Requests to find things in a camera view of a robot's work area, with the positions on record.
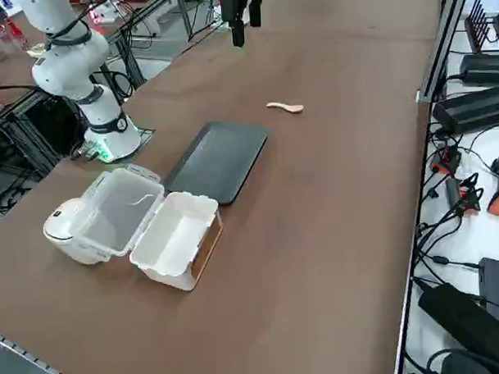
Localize dark grey rectangular tray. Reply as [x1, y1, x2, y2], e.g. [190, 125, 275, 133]
[161, 119, 273, 208]

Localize aluminium table edge rail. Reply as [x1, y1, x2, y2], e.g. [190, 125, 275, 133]
[0, 326, 83, 374]

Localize orange and black clip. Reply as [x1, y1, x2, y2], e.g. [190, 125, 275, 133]
[430, 144, 463, 176]
[445, 174, 485, 217]

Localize large black power adapter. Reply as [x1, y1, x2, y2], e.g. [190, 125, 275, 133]
[418, 280, 499, 374]

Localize aluminium camera post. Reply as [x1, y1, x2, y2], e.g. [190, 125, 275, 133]
[414, 0, 477, 104]

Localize black comb-shaped rack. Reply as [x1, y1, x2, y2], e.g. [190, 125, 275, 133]
[464, 0, 499, 56]

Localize white round lidded bin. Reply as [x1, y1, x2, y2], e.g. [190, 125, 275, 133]
[42, 197, 110, 267]

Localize white container tub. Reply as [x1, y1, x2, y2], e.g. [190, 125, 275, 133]
[127, 189, 227, 294]

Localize light wooden spoon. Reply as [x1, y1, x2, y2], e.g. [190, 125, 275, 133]
[265, 100, 306, 116]

